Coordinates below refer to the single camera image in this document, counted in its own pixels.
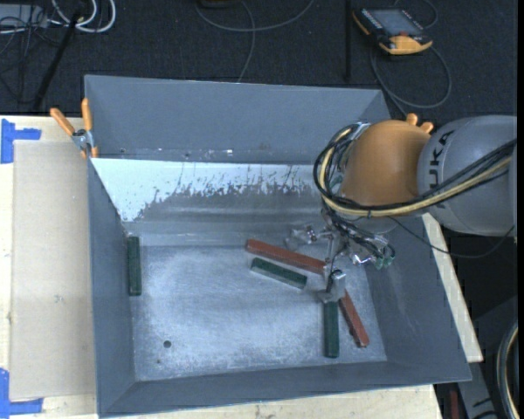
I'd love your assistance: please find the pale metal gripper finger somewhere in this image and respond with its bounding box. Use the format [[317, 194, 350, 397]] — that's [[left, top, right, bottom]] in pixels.
[[286, 225, 324, 250], [316, 269, 348, 304]]

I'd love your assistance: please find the red-brown flat block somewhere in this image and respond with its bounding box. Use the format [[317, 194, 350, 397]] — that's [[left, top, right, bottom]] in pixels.
[[245, 238, 328, 275], [337, 289, 371, 349]]

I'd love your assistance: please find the dark green flat block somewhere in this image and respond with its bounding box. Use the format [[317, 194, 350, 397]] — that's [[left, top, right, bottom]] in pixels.
[[323, 299, 341, 359], [250, 257, 309, 291], [127, 235, 142, 297]]

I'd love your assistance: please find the grey metal bin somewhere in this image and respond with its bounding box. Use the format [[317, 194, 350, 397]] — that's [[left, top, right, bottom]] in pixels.
[[83, 74, 473, 418]]

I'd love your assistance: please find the pale wood flat board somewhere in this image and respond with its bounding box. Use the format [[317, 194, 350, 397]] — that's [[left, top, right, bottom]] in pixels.
[[8, 140, 98, 402]]

